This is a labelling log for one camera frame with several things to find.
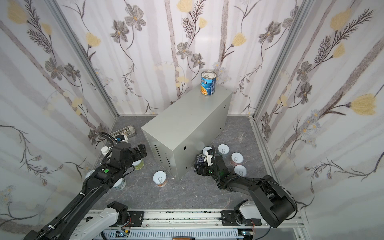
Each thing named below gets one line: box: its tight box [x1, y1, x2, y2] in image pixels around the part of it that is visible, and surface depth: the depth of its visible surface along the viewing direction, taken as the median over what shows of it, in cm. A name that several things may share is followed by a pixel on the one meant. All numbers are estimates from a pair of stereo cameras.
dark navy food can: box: [194, 153, 207, 175], surface depth 87 cm
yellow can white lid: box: [85, 169, 95, 180], surface depth 86 cm
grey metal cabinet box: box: [141, 88, 233, 180], surface depth 73 cm
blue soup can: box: [200, 70, 217, 96], surface depth 81 cm
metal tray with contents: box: [110, 125, 137, 139], surface depth 113 cm
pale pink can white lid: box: [234, 164, 248, 177], surface depth 88 cm
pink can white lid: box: [230, 152, 244, 167], surface depth 92 cm
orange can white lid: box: [152, 170, 168, 187], surface depth 84 cm
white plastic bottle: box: [100, 146, 111, 156], surface depth 90 cm
